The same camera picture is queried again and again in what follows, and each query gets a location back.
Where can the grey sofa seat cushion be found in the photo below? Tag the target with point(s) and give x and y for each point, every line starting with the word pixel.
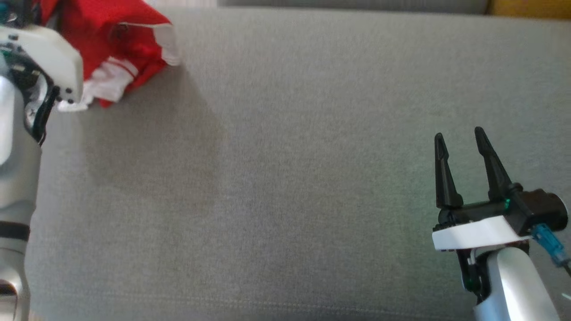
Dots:
pixel 285 178

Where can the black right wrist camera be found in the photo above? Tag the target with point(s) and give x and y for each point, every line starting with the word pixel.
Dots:
pixel 544 207

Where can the red Bulls 23 shorts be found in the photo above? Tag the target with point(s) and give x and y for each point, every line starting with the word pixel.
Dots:
pixel 134 18

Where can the yellow sofa cushion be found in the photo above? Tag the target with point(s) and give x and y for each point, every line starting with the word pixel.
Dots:
pixel 531 8

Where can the grey sofa side cushion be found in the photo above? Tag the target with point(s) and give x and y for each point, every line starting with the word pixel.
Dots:
pixel 357 4

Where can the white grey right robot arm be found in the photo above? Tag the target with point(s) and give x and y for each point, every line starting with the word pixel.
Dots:
pixel 513 285

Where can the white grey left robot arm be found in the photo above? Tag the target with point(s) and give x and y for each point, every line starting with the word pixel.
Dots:
pixel 13 178

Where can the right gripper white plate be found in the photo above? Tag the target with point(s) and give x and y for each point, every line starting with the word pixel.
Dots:
pixel 477 232

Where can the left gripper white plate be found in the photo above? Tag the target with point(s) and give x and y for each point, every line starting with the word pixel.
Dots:
pixel 53 58

